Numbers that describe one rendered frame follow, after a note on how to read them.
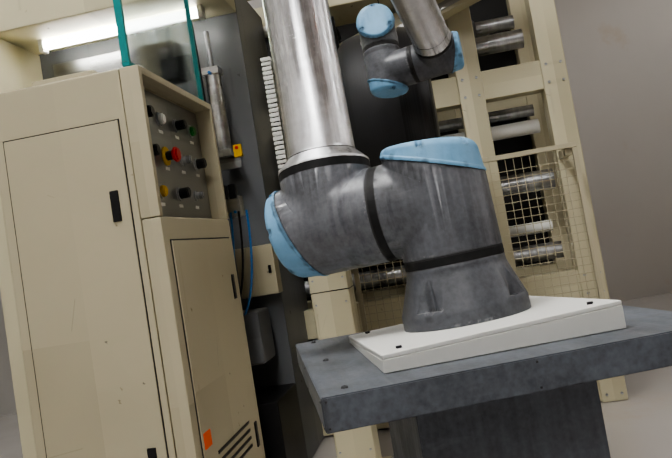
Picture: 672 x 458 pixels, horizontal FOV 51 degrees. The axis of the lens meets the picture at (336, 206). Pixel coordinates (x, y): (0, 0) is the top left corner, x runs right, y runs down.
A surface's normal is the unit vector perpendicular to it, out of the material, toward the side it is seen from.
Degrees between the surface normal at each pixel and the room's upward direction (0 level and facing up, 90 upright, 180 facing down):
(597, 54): 90
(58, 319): 90
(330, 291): 90
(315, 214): 83
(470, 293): 69
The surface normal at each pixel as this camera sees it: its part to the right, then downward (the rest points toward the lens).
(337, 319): -0.14, -0.04
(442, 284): -0.48, -0.32
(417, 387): 0.11, -0.07
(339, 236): -0.25, 0.31
